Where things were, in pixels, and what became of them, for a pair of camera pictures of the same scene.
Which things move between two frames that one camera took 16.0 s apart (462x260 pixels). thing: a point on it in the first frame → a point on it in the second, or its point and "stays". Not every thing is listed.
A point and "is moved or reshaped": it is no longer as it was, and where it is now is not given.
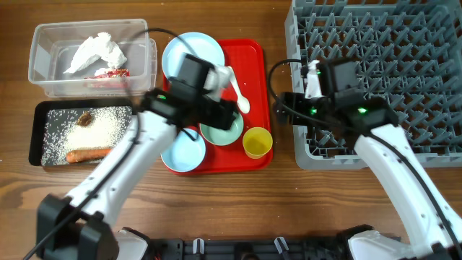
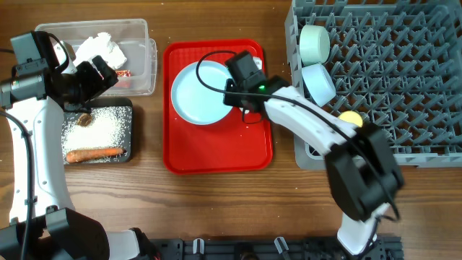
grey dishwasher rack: [409, 55] stays
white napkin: [97, 46] stays
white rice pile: [63, 133] stays
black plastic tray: [79, 132] stays
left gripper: [221, 112] → [97, 85]
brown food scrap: [85, 119] stays
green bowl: [221, 137] → [314, 44]
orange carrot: [74, 156] stays
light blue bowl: [186, 152] is moved or reshaped
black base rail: [260, 248] stays
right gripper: [294, 99] → [229, 100]
